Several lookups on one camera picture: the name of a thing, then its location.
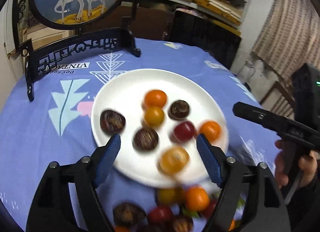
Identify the tangerine front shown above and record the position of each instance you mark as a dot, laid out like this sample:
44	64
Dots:
232	225

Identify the tangerine with leaf back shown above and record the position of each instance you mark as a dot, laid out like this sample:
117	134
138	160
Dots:
196	199

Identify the small tangerine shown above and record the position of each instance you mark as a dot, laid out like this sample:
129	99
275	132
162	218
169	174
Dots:
211	130

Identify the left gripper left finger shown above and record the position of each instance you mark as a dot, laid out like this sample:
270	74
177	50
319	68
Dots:
51	208

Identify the striped curtain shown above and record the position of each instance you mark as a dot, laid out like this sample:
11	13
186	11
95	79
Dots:
289	38

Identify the pale yellow persimmon fruit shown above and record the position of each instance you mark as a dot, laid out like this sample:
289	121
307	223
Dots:
173	160

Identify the white thermos jug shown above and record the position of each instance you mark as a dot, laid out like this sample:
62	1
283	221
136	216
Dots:
246	72

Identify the dark plum with leaf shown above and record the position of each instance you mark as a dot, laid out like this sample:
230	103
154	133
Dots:
206	213

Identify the dark brown water chestnut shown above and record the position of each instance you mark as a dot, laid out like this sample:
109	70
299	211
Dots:
145	139

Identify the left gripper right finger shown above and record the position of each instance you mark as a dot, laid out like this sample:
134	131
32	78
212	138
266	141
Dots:
264	209

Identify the blue patterned tablecloth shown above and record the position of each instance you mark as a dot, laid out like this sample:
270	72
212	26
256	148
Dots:
56	125

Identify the person right hand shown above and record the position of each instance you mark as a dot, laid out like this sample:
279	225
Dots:
308	165

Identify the yellow green round fruit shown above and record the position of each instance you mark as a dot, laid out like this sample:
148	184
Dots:
170	196

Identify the wooden chair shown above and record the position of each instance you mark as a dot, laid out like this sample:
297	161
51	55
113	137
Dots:
279	100

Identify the black folded table panel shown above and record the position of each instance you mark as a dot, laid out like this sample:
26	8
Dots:
191	30

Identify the small red tomato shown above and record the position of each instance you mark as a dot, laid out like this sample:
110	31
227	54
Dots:
160	214

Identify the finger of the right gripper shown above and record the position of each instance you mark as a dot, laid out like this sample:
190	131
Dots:
285	128

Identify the white oval plate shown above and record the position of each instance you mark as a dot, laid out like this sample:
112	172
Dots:
125	94

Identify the dark chestnut back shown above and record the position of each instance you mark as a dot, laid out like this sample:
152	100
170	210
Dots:
179	110

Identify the orange kumquat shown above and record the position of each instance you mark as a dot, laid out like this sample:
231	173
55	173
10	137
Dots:
154	117
155	98

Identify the dark red plum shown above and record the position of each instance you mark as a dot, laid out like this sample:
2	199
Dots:
184	131

